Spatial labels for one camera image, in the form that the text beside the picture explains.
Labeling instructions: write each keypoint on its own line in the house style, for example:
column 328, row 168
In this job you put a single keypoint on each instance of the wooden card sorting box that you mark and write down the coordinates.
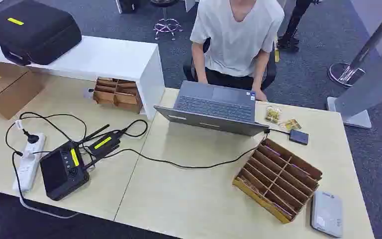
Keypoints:
column 278, row 179

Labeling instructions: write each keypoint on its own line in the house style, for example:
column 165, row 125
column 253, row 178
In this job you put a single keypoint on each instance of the grey laptop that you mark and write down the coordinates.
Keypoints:
column 215, row 105

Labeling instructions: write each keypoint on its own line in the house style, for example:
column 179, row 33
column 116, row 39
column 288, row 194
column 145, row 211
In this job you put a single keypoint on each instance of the small wooden divider box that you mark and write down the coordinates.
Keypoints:
column 118, row 95

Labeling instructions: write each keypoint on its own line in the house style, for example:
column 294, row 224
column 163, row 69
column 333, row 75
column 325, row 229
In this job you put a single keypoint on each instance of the black transmitter with yellow label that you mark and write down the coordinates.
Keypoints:
column 104, row 144

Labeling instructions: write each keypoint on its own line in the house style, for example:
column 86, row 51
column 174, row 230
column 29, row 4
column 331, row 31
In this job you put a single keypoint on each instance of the person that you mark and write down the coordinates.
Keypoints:
column 235, row 39

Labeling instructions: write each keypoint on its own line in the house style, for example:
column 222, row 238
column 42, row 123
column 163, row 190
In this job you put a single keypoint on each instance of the black office chair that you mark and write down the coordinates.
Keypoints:
column 271, row 71

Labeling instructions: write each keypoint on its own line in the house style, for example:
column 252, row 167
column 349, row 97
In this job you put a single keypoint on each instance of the chrome stool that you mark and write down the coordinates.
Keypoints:
column 167, row 24

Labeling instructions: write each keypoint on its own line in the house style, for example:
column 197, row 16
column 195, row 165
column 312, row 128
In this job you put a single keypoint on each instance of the white desk shelf riser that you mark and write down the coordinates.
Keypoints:
column 105, row 57

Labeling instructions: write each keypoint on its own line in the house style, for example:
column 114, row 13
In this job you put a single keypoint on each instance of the yellow stand foot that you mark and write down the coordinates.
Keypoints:
column 277, row 56

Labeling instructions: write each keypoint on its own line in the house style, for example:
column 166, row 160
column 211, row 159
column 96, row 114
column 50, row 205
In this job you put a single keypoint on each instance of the black external drive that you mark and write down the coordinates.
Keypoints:
column 299, row 137

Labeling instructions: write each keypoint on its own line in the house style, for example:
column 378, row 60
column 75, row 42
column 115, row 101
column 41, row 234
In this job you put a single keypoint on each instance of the black legs and feet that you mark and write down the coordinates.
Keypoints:
column 291, row 36

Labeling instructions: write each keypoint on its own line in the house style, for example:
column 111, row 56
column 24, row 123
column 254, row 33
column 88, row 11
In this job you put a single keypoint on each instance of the black handheld controller with screen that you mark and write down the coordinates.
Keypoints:
column 59, row 175

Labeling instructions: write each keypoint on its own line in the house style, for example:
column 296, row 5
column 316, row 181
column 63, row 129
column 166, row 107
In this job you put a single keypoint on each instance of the chrome pole with round base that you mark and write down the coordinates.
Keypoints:
column 344, row 74

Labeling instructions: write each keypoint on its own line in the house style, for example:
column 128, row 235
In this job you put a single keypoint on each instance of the black power plug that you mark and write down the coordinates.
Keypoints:
column 32, row 138

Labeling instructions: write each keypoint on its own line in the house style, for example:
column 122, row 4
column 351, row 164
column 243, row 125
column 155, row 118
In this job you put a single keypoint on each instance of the grey flat device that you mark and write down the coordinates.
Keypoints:
column 326, row 214

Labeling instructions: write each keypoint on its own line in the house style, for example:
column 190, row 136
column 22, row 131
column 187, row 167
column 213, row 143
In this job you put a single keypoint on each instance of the white power strip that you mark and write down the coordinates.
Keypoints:
column 28, row 165

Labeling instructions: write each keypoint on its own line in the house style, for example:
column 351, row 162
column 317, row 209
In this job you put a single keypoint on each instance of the grey stand with white base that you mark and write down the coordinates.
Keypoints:
column 365, row 92

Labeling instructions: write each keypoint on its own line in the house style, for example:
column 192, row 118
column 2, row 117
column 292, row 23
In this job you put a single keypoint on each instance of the black carrying case yellow label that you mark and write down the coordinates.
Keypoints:
column 36, row 31

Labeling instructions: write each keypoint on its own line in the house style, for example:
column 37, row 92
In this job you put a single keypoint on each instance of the brown cardboard box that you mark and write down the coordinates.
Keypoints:
column 6, row 89

